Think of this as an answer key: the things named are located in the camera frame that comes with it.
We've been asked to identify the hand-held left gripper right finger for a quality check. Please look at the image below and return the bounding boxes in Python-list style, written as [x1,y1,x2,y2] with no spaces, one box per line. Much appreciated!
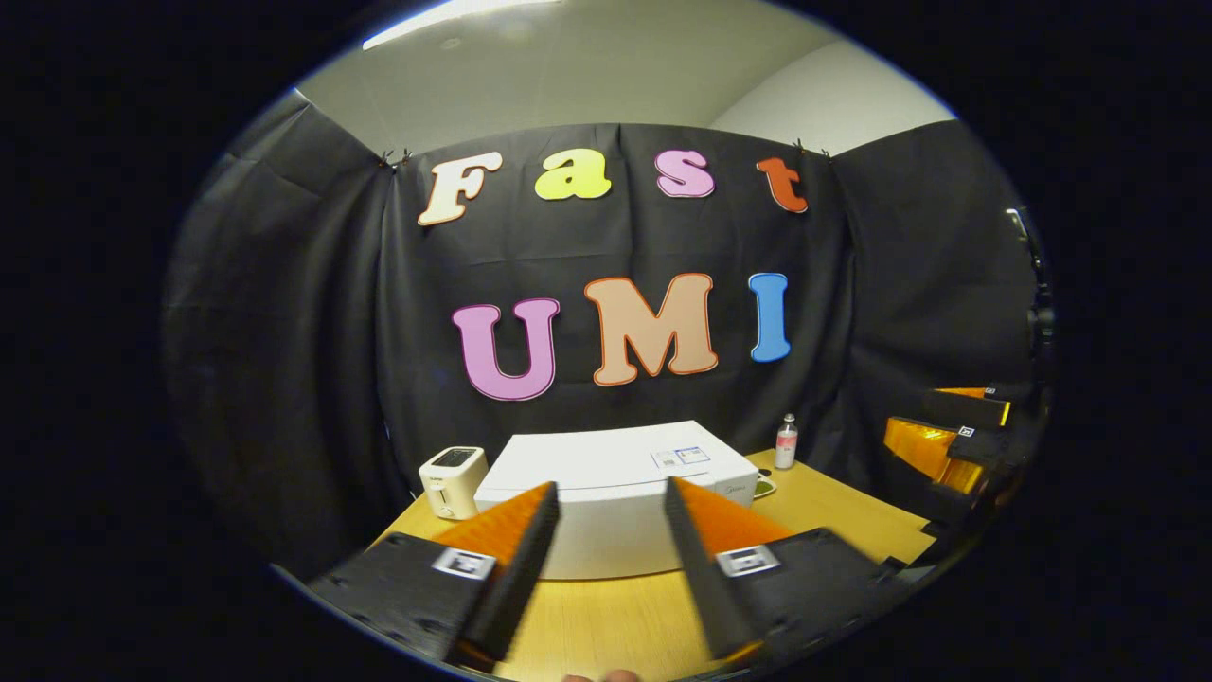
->
[663,476,910,659]

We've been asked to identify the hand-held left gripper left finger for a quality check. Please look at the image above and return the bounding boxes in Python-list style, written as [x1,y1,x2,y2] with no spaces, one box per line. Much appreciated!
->
[308,481,561,664]

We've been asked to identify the white microwave oven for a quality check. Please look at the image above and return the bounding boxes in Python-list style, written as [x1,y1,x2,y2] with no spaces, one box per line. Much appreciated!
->
[473,421,760,581]

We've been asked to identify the white toaster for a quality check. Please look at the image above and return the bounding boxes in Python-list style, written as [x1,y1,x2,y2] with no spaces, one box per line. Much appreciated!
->
[419,446,490,521]

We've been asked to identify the black backdrop cloth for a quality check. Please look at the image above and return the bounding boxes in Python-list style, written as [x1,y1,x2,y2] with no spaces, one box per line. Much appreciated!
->
[161,90,1057,579]

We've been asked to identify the ceiling light panel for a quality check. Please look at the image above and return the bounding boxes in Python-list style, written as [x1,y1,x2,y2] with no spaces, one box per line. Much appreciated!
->
[363,0,560,50]

